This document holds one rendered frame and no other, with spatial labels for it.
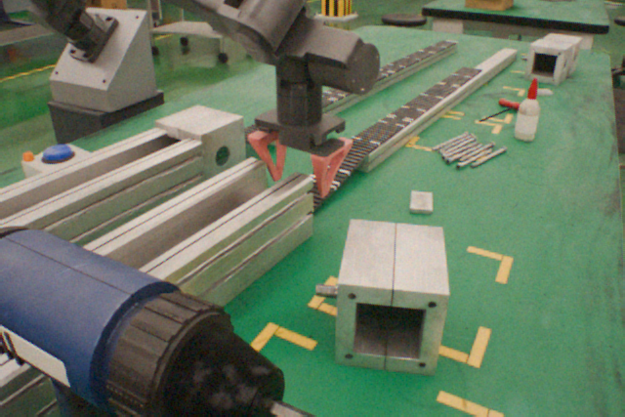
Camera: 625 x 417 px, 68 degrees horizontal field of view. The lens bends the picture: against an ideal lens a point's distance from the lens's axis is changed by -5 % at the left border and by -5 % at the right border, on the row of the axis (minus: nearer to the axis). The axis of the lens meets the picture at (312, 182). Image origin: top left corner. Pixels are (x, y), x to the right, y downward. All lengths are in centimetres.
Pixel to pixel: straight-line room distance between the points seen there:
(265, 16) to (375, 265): 27
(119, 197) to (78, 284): 41
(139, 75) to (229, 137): 48
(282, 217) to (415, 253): 18
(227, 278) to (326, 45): 26
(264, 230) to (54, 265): 32
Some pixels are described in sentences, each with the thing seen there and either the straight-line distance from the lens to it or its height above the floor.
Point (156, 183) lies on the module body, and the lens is 66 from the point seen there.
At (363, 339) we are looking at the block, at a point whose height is 80.
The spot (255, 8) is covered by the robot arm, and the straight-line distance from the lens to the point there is 52.
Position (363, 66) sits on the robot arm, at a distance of 53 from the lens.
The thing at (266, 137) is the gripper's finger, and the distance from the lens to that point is 64.
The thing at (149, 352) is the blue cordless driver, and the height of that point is 99.
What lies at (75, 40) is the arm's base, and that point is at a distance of 120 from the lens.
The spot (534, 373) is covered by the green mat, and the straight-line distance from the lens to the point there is 50.
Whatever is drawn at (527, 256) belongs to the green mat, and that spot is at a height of 78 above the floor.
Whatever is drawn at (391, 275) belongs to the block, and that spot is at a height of 87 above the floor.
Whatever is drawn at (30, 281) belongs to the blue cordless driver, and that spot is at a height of 100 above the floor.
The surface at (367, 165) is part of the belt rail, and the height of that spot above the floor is 79.
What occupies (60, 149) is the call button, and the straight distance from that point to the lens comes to 78.
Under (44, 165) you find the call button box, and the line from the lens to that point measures 77.
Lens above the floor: 113
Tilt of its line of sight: 28 degrees down
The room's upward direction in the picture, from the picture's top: straight up
